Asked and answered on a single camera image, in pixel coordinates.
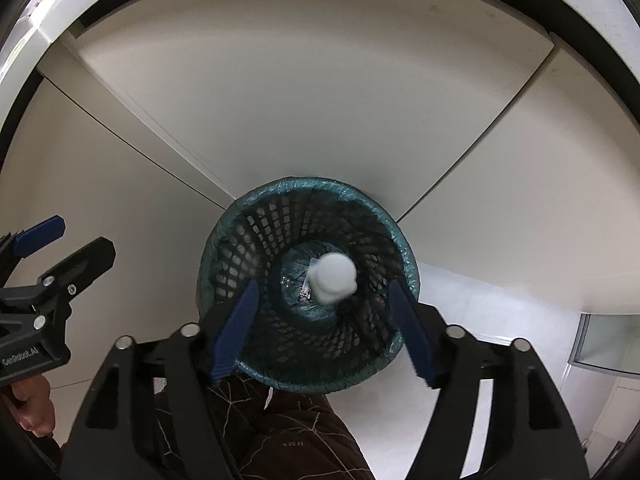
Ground white tissue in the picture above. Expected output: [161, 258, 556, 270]
[306, 252, 357, 306]

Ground green bin liner bag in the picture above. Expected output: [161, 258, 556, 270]
[197, 175, 421, 395]

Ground black mesh trash bin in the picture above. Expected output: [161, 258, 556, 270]
[198, 175, 421, 394]

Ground person's left hand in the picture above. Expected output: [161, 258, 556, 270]
[10, 375, 55, 438]

